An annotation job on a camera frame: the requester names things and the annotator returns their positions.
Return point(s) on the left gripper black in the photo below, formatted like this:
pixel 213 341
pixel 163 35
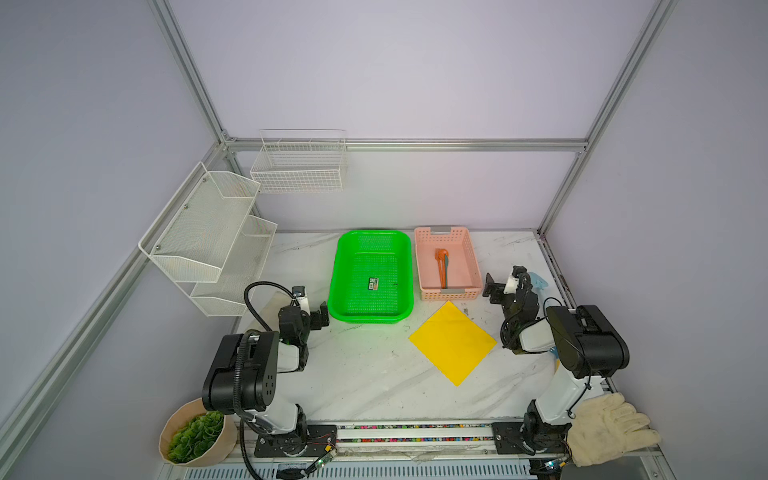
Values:
pixel 313 318

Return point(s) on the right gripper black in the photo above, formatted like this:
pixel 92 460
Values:
pixel 501 291

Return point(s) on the pink plastic basket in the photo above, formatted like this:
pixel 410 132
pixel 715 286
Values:
pixel 465 281

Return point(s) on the green plastic basket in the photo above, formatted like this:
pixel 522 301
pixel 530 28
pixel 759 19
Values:
pixel 372 278

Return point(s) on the orange plastic spoon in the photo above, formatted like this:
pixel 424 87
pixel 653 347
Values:
pixel 439 254

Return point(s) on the yellow paper napkin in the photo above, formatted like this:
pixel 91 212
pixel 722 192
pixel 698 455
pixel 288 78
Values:
pixel 453 343

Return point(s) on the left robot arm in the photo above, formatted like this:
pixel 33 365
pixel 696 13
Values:
pixel 243 379

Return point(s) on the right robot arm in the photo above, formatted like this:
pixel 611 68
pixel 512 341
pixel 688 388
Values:
pixel 587 346

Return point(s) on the light blue garden trowel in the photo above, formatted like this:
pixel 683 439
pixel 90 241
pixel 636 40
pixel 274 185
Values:
pixel 538 284

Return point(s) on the white mesh two-tier shelf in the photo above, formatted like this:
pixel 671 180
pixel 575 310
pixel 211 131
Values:
pixel 209 242

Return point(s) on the cream work glove right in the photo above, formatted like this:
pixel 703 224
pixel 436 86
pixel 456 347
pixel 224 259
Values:
pixel 607 427

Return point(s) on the paper bag with greens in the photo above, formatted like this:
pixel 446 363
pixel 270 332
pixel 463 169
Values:
pixel 194 437

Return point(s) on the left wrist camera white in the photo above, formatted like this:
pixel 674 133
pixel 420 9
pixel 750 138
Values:
pixel 299 292

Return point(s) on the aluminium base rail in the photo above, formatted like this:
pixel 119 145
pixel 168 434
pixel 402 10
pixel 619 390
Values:
pixel 414 438

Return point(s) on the white wire basket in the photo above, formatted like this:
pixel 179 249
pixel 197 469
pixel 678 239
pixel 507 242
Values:
pixel 293 161

